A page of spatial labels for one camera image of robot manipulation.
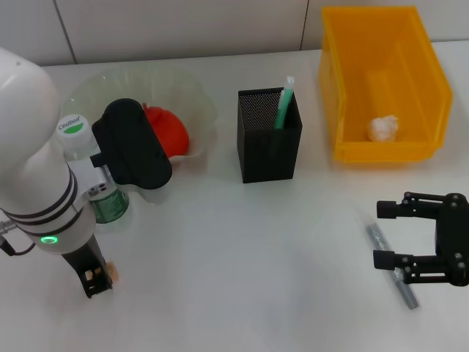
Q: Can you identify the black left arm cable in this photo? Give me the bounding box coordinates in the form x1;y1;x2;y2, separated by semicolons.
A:
0;219;37;257

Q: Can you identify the yellow plastic bin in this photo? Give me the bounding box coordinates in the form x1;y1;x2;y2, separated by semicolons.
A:
317;5;454;162

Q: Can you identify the grey marker pen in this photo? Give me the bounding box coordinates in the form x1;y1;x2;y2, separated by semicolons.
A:
366;224;420;310

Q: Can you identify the clear glass fruit plate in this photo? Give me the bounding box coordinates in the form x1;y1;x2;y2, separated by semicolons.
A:
60;67;218;166

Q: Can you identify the black mesh pen holder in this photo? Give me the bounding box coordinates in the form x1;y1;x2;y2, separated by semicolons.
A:
236;86;303;184

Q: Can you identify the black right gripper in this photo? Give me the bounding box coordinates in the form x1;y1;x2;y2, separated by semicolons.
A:
372;191;469;287

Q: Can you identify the white paper ball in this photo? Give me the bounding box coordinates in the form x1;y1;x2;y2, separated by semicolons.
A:
366;114;399;142

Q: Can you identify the orange fruit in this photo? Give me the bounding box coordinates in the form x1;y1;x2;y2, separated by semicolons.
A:
141;103;191;157

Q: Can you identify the green utility knife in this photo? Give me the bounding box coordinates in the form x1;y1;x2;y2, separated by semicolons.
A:
273;76;296;130

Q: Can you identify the clear green-label water bottle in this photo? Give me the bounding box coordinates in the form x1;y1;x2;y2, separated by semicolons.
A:
56;114;130;225

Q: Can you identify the small tan eraser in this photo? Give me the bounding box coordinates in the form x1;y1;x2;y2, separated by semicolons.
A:
86;261;121;286

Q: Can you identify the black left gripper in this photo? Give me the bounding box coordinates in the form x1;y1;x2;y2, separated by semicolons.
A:
60;234;114;300

